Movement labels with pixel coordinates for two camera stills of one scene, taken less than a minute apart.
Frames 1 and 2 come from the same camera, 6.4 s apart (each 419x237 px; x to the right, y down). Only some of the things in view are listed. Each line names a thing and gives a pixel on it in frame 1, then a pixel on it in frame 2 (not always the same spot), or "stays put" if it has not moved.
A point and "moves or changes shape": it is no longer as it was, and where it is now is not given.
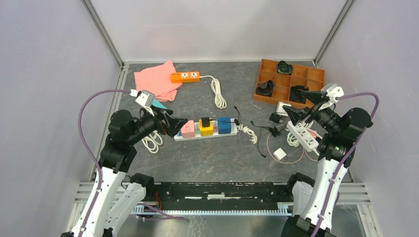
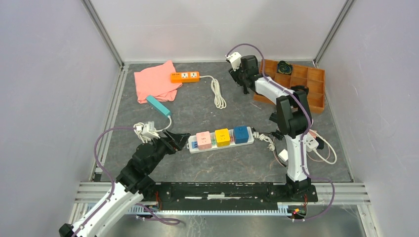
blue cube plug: [224, 127] → [240, 134]
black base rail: [222, 195] stays put
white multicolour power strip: [233, 131] moves or changes shape
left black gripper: [172, 125] → [176, 140]
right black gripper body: [326, 117] → [238, 75]
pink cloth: [157, 79] stays put
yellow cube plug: [208, 131] → [222, 137]
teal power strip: [156, 103] stays put
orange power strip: [185, 77] stays put
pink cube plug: [188, 130] → [203, 140]
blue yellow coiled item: [284, 67] stays put
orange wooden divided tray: [282, 82] stays put
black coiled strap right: [296, 95] stays put
